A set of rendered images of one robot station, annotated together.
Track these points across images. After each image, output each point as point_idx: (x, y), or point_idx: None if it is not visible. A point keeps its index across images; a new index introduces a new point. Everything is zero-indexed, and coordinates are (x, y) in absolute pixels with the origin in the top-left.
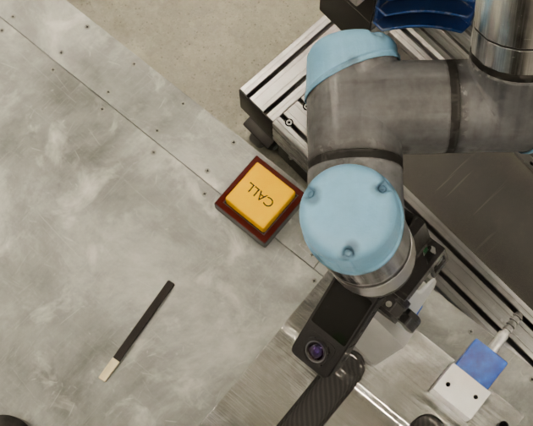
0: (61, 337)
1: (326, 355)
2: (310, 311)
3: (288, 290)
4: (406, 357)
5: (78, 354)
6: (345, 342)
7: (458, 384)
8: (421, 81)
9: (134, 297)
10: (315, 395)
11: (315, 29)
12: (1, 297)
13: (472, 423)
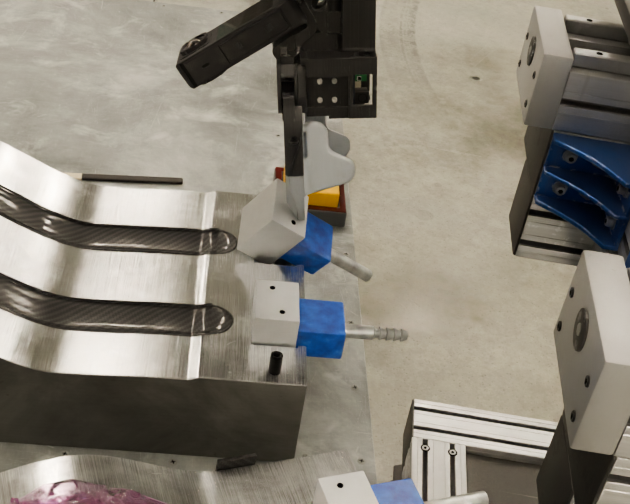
0: (71, 144)
1: (197, 43)
2: (241, 200)
3: None
4: (268, 275)
5: (65, 157)
6: (220, 37)
7: (281, 294)
8: None
9: (147, 168)
10: (167, 239)
11: (519, 419)
12: (74, 107)
13: (255, 348)
